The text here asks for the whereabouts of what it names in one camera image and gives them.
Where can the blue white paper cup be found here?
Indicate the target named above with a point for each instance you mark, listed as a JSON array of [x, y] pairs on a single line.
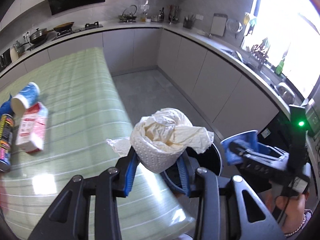
[[26, 98]]

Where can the frying pan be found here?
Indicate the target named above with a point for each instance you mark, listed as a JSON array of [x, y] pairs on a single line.
[[63, 27]]

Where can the utensil holder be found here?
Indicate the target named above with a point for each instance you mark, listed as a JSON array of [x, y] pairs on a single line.
[[173, 14]]

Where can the black lidded wok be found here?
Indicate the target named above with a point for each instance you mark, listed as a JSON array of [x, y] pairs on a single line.
[[39, 35]]

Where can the yellow black drink can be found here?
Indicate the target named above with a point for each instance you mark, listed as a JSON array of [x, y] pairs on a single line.
[[7, 125]]

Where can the blue cloth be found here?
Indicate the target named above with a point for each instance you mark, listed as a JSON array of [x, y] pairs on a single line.
[[6, 107]]

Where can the red white milk carton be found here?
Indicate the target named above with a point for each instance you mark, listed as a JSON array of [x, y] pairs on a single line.
[[32, 129]]

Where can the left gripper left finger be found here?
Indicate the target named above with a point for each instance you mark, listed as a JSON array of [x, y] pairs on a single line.
[[68, 215]]

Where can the person right hand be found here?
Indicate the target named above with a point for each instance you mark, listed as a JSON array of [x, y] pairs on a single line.
[[297, 216]]

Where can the black plastic bucket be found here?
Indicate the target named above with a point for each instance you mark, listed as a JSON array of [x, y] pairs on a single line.
[[212, 159]]

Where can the steel bowl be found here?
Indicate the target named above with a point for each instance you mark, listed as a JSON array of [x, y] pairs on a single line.
[[286, 93]]

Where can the round steel lid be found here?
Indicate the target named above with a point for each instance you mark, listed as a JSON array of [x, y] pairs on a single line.
[[234, 27]]

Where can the white thermos jug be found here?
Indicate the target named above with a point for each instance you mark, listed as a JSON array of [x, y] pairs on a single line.
[[13, 54]]

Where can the black microwave oven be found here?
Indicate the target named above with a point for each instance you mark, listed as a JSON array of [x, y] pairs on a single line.
[[5, 59]]

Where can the gas stove top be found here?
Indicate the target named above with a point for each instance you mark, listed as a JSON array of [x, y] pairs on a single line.
[[87, 26]]

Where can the white cutting board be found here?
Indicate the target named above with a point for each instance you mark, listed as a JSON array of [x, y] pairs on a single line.
[[218, 24]]

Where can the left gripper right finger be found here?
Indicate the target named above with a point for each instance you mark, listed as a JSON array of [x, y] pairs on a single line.
[[247, 216]]

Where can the green bottle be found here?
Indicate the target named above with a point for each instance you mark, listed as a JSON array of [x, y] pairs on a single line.
[[280, 66]]

